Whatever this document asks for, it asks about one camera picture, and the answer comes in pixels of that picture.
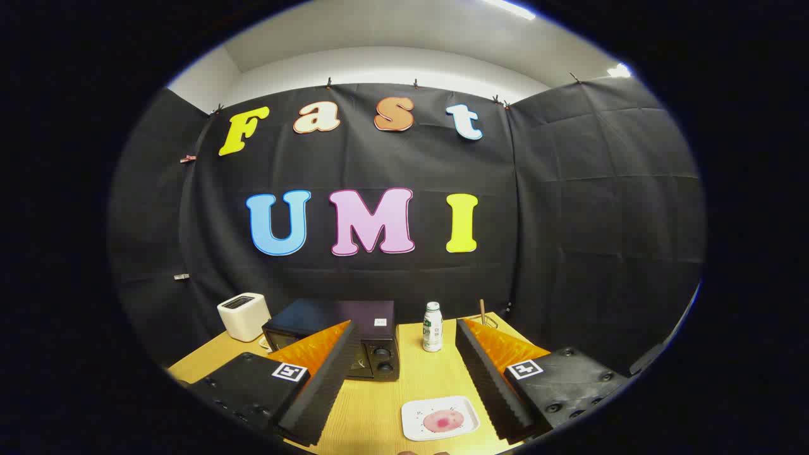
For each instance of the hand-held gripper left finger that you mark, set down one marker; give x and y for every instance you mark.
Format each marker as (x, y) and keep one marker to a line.
(328, 385)

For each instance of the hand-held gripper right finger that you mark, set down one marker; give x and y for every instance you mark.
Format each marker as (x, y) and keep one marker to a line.
(490, 385)

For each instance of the pink meat slice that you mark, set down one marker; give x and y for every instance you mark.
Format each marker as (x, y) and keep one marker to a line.
(444, 421)

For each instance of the black toaster oven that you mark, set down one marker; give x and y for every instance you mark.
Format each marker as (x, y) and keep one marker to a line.
(373, 316)

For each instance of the white square plate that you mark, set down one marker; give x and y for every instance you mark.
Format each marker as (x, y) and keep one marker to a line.
(414, 430)

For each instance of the white bread toaster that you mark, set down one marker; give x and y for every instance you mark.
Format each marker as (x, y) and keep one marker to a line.
(243, 319)

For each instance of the white bottle with green label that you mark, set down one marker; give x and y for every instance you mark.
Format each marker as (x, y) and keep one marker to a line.
(433, 332)

